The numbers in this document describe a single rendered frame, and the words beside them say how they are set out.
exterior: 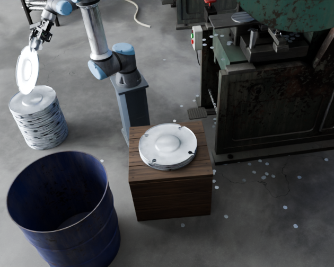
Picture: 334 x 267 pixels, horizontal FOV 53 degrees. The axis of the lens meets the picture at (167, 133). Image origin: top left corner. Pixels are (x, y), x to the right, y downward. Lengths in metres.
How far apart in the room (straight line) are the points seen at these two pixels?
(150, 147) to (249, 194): 0.66
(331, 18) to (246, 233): 1.07
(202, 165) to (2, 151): 1.43
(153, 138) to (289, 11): 0.85
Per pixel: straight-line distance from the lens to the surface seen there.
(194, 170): 1.59
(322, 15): 1.48
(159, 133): 1.72
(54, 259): 1.61
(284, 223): 1.90
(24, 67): 2.23
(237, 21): 1.84
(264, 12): 1.37
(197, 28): 2.12
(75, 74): 3.01
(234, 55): 1.82
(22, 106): 2.26
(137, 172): 1.61
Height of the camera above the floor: 1.58
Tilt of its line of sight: 44 degrees down
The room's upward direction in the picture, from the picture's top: 5 degrees counter-clockwise
